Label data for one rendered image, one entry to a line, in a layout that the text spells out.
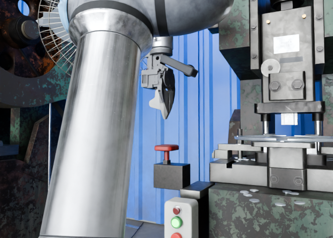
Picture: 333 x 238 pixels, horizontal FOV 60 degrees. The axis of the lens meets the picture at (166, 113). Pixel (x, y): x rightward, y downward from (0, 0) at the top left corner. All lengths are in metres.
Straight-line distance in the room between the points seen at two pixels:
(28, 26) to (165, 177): 1.17
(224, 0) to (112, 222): 0.33
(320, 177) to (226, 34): 0.49
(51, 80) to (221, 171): 1.24
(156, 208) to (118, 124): 2.18
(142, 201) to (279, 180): 1.85
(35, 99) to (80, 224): 1.50
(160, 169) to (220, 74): 1.49
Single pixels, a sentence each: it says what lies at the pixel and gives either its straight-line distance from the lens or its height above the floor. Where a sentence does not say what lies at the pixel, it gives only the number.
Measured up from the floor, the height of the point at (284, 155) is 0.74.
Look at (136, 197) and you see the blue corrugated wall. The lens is 2.57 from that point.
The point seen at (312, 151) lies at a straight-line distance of 0.97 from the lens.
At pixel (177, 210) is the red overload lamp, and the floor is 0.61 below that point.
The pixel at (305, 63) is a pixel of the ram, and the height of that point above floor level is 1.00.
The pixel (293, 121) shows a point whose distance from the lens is 0.99.
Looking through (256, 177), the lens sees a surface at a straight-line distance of 0.89.
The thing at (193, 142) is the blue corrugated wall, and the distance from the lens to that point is 2.30.
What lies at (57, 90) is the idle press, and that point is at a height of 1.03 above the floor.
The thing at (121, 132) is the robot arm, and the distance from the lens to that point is 0.32.
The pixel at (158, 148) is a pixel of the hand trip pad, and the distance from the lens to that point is 0.85.
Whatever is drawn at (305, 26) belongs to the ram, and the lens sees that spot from 0.97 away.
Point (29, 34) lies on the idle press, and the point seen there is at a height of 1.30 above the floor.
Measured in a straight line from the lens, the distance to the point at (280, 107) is 0.95.
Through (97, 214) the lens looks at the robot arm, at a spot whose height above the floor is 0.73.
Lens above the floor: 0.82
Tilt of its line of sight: 3 degrees up
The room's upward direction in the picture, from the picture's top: straight up
